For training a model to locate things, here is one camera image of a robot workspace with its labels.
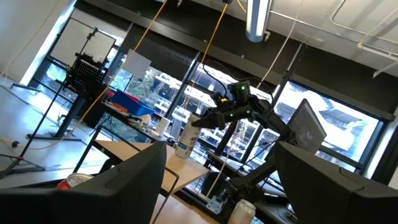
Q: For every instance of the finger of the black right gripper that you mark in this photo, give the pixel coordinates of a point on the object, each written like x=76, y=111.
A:
x=208, y=122

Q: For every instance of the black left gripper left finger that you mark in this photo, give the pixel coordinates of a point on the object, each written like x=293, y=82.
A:
x=109, y=202

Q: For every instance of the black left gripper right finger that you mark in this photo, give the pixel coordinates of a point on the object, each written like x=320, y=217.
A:
x=335, y=199

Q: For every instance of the tall white beverage can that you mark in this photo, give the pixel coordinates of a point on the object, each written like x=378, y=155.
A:
x=186, y=140

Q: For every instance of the red Fanta can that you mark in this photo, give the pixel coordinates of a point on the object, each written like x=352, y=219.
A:
x=74, y=180

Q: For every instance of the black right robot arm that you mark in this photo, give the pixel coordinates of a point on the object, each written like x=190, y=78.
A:
x=273, y=123

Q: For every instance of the wooden shelf with black legs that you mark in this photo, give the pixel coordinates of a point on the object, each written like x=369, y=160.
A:
x=186, y=169

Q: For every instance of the white paper cup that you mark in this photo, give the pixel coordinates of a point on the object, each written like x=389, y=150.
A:
x=163, y=126

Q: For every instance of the black computer monitor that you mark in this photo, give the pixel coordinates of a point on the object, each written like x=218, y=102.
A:
x=306, y=127

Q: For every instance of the blue plastic bin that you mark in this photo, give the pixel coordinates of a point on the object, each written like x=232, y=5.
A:
x=132, y=104

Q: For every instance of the white paper sheet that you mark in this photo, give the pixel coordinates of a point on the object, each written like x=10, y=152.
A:
x=136, y=63

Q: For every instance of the white tube ceiling light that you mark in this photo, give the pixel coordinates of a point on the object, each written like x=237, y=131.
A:
x=258, y=21

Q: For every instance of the black tripod stand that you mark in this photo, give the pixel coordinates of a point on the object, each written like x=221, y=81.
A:
x=40, y=121

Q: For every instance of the black pegboard rack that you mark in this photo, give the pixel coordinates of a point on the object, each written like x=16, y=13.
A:
x=85, y=74

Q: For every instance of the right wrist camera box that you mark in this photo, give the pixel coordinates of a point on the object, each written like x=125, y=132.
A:
x=239, y=91

